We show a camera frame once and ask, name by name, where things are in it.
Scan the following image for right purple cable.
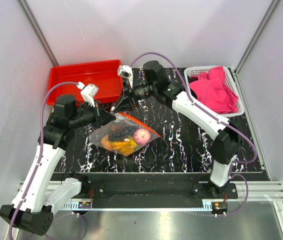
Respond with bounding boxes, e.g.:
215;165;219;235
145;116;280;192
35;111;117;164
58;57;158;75
130;51;259;216

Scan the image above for black marble mat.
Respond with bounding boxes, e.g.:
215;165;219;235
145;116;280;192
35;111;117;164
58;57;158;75
30;66;272;181

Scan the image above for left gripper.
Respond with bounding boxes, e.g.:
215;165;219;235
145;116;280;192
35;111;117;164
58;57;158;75
69;98;117;129

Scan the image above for yellow fake lemon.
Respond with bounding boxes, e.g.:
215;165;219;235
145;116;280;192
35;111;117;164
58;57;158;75
126;137;138;148

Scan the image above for pink cloth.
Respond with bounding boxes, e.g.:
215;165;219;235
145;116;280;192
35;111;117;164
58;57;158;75
188;66;239;115

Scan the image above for white plastic basket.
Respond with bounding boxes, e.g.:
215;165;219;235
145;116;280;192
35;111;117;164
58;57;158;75
183;65;246;118

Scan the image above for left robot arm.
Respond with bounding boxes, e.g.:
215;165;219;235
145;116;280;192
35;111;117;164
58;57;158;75
0;94;116;239

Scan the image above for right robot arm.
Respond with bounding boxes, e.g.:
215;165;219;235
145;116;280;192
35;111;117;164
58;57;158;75
112;60;243;198

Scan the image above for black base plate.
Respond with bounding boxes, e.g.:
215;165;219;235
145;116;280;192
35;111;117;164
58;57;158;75
88;172;239;211

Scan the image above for black fake grapes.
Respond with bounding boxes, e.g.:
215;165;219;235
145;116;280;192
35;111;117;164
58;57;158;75
108;124;137;142

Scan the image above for clear zip top bag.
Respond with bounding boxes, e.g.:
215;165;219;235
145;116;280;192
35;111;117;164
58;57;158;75
89;112;161;157

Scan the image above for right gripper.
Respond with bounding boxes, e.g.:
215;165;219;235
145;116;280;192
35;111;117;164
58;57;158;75
113;80;157;115

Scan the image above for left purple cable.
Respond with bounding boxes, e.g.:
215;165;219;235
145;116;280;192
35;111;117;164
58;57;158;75
7;80;86;240

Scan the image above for pink fake fruit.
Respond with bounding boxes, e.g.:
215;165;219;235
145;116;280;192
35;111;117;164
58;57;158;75
133;128;151;146

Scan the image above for purple cable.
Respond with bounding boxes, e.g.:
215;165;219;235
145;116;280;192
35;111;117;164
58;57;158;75
7;80;86;240
130;51;259;216

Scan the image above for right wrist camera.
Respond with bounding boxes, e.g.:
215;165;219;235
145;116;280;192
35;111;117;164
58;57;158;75
117;65;133;87

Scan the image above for orange fake fruit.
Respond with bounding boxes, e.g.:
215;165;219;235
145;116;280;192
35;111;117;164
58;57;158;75
100;135;136;156

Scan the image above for red plastic bin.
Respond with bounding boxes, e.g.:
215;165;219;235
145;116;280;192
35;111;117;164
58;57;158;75
48;59;123;104

